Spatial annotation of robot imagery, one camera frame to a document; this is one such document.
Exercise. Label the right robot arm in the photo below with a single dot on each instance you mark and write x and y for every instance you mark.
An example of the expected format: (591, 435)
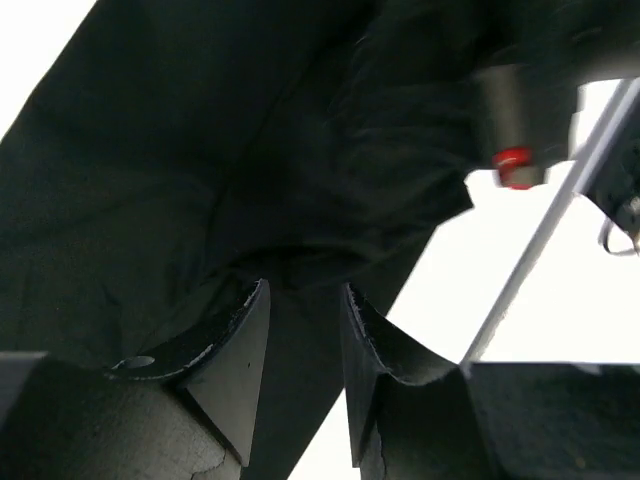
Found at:
(608, 174)

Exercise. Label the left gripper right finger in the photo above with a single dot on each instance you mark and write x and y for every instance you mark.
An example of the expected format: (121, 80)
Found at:
(403, 400)

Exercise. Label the black t shirt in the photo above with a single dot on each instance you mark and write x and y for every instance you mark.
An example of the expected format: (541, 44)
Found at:
(178, 151)

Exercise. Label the aluminium table rail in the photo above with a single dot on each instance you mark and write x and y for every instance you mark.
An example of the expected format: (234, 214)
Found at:
(550, 220)

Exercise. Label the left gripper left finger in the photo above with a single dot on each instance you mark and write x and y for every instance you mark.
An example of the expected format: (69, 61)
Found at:
(215, 367)

